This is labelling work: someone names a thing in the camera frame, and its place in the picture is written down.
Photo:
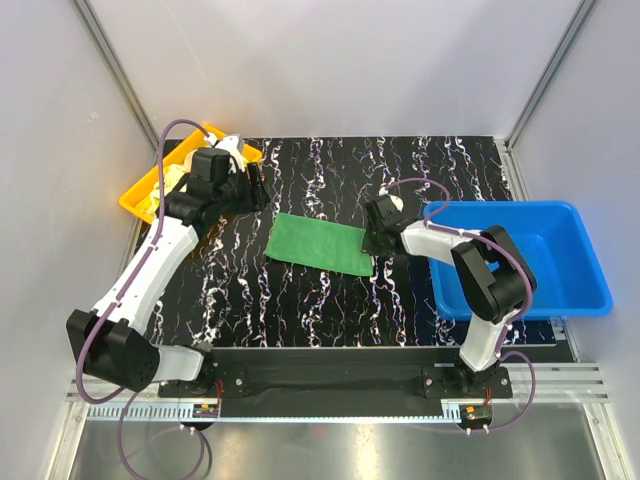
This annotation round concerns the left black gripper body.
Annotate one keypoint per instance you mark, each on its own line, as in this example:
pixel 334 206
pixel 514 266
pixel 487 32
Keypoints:
pixel 235 195

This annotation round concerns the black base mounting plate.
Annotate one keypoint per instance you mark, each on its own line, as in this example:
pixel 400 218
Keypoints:
pixel 339 384

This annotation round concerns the green microfibre towel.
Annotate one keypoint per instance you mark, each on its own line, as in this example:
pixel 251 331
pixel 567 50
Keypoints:
pixel 319 244

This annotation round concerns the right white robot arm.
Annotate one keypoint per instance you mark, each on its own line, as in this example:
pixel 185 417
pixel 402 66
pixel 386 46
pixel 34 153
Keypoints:
pixel 497 283

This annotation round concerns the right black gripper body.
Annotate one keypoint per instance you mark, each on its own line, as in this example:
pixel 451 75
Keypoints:
pixel 372 243

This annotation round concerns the aluminium frame rail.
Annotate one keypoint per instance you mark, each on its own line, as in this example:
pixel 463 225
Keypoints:
pixel 537 383

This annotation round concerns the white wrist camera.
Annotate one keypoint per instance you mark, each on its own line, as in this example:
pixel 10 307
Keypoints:
pixel 397 201
pixel 232 144

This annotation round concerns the blue plastic bin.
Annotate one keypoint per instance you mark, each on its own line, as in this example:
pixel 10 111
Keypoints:
pixel 554 242

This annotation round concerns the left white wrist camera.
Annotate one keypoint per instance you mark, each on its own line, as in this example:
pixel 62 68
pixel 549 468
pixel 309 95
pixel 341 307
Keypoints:
pixel 232 144

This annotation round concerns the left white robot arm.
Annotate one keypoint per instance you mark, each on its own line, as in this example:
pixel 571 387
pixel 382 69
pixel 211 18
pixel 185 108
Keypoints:
pixel 108 341

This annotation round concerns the yellow patterned towel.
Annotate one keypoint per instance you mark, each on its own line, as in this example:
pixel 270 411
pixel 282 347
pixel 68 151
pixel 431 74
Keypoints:
pixel 160 192

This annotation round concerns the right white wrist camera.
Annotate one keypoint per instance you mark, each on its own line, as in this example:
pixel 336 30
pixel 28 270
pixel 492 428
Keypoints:
pixel 397 201

